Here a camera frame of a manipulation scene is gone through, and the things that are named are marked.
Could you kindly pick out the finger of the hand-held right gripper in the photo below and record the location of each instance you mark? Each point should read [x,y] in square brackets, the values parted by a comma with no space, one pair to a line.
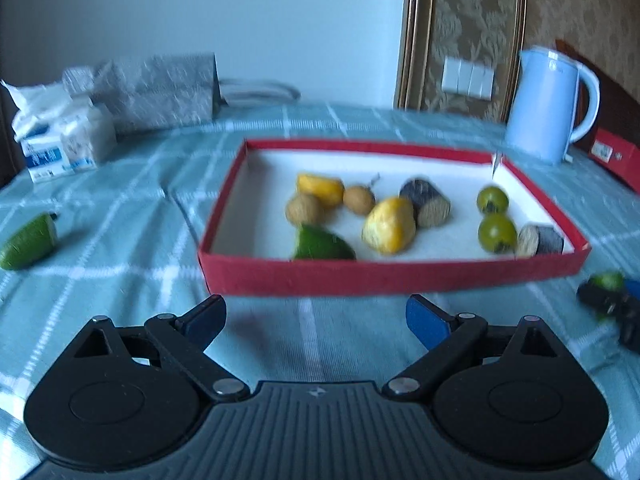
[631,290]
[600,302]

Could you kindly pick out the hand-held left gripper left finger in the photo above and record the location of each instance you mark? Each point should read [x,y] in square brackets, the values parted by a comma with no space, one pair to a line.
[207,320]

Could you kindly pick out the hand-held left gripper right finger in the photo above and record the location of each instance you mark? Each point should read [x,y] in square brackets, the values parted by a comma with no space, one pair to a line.
[425,322]

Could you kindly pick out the green cucumber piece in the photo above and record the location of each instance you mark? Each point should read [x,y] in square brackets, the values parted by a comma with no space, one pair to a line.
[320,245]
[27,242]
[607,280]

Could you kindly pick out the red shallow cardboard box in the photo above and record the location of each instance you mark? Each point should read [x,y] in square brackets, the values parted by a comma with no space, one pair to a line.
[350,277]

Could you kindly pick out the large yellow pepper piece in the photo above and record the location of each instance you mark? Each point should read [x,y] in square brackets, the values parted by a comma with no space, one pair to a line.
[387,225]

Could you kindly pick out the green tomato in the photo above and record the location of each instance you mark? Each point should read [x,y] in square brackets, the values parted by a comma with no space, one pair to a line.
[496,232]
[492,200]

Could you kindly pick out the brown longan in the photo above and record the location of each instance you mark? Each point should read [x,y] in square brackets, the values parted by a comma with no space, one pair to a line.
[302,209]
[359,201]

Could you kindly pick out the red flat box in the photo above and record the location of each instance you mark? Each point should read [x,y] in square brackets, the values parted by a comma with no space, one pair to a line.
[620,157]

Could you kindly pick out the brown wooden headboard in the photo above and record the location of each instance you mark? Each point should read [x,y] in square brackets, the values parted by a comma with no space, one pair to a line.
[615,110]

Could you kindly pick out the light blue electric kettle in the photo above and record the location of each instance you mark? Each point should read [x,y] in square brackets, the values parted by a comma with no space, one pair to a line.
[540,110]

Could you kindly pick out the white tissue pack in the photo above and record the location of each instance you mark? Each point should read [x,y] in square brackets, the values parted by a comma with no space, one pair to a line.
[75,135]

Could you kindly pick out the grey patterned gift bag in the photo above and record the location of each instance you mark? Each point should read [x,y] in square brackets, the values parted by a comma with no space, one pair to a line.
[160,90]

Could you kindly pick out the white wall switch panel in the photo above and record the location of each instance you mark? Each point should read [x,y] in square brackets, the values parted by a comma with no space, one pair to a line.
[467,77]

